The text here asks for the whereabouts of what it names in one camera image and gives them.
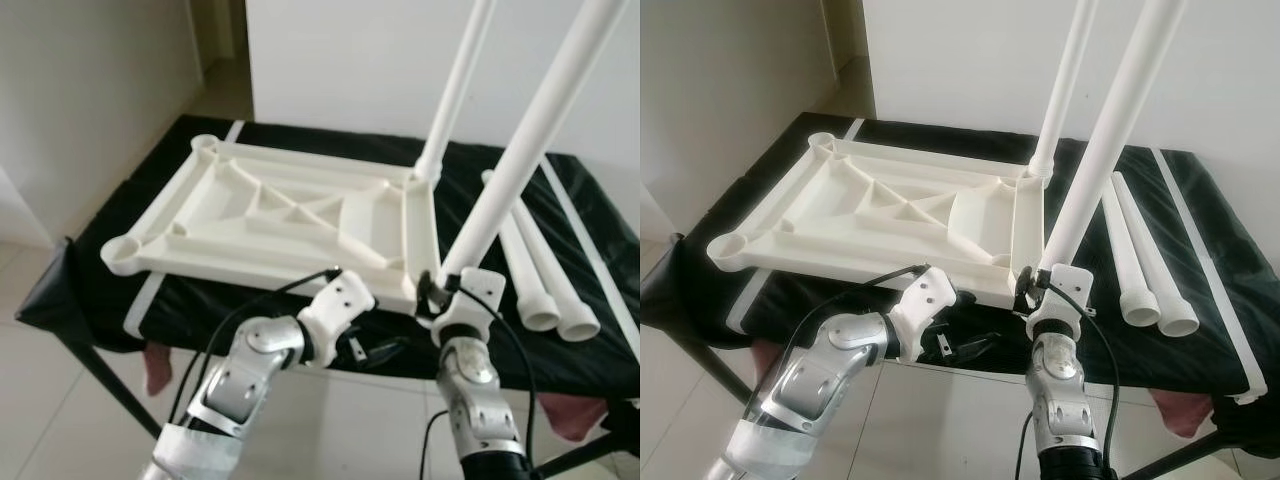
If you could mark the white plastic table top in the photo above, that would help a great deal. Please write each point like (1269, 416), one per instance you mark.
(840, 215)
(230, 215)

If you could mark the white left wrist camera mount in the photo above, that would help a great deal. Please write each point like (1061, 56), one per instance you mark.
(925, 300)
(340, 300)

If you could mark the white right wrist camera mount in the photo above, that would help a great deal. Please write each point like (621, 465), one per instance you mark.
(480, 300)
(1068, 295)

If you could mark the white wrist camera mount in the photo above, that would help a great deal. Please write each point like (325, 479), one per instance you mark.
(340, 300)
(480, 300)
(925, 300)
(1068, 295)

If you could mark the pink cloth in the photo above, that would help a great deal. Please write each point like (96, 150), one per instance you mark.
(157, 370)
(575, 418)
(1183, 412)
(770, 368)

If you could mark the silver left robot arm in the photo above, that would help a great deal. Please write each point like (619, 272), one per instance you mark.
(250, 360)
(830, 360)

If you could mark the white plastic table leg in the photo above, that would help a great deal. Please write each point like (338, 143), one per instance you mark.
(1110, 132)
(575, 315)
(538, 300)
(1175, 310)
(1063, 85)
(1137, 295)
(530, 135)
(455, 85)

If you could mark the black table cloth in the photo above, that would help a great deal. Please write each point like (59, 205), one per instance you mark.
(725, 205)
(110, 200)

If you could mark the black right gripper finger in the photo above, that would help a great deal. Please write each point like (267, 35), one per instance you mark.
(1026, 292)
(428, 298)

